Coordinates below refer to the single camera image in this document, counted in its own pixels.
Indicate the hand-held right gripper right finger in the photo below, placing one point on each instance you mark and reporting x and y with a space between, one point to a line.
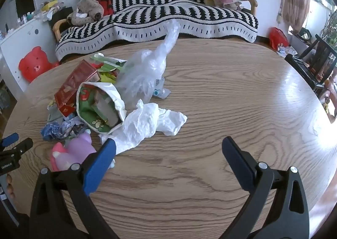
237 160

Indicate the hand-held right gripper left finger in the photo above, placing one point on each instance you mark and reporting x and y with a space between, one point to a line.
98 167

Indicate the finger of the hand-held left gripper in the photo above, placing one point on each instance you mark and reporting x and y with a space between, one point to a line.
10 139
22 146

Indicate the purple plush toy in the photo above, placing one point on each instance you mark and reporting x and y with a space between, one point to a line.
79 146

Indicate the white tissue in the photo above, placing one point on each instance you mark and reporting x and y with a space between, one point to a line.
147 123

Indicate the white green paper bag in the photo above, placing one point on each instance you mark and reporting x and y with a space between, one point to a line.
115 96

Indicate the red cardboard box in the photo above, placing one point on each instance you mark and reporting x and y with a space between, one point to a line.
76 81

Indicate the clear plastic bag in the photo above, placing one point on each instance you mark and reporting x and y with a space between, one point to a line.
147 70

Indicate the person's left hand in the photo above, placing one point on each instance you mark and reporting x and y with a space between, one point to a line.
10 187

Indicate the crumpled blue paper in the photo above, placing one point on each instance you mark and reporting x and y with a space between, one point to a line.
55 129

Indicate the red pig toy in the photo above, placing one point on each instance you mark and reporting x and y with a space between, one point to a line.
34 63

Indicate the yellow green snack bag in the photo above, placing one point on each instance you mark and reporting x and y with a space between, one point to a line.
108 76

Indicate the small white blue wrapper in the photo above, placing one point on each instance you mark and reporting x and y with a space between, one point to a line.
162 92

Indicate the white cabinet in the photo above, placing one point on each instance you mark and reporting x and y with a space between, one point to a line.
23 36

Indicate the white green carton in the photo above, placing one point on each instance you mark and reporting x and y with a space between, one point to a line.
110 63

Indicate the black chair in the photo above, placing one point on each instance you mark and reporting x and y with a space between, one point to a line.
300 63

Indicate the wooden sofa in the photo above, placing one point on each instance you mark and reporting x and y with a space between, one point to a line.
56 28

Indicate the white paper scraps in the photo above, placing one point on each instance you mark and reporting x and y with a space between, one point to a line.
287 50

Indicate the brown plush toy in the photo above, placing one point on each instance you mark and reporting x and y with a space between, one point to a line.
89 7

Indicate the black-white striped sofa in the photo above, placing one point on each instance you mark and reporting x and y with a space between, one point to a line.
184 15

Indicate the green plant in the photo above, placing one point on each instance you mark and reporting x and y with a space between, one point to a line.
329 25

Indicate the red dotted cushion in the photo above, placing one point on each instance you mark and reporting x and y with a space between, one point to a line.
107 4

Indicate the hanging wall ornament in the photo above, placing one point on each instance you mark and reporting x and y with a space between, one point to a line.
279 19

